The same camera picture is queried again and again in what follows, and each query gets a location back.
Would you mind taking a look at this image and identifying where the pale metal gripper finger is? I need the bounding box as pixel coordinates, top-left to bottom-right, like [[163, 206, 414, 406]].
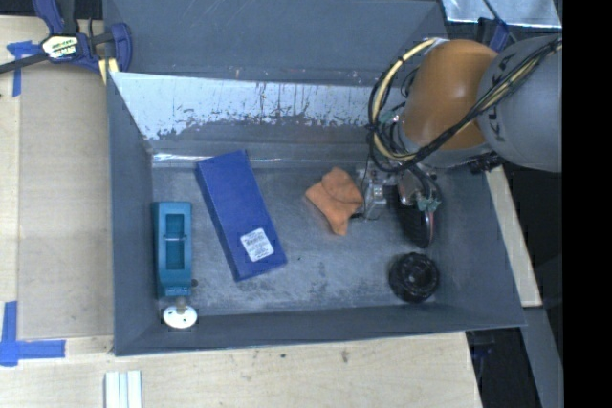
[[362, 194, 388, 222], [357, 165, 387, 196]]

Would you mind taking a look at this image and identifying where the orange cloth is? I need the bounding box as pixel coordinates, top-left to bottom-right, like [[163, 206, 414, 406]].
[[304, 166, 365, 237]]

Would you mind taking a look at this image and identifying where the grey metal bin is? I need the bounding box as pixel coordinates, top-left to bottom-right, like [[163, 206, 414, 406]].
[[99, 0, 528, 357]]

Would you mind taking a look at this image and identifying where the black ribbed round knob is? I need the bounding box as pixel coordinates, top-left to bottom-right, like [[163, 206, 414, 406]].
[[387, 251, 441, 305]]

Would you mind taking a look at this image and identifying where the blue flat box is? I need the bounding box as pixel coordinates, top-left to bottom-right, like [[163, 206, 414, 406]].
[[194, 149, 289, 283]]

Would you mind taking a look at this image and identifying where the teal tool with white disc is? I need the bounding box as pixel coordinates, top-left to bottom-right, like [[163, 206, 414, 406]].
[[150, 200, 200, 331]]

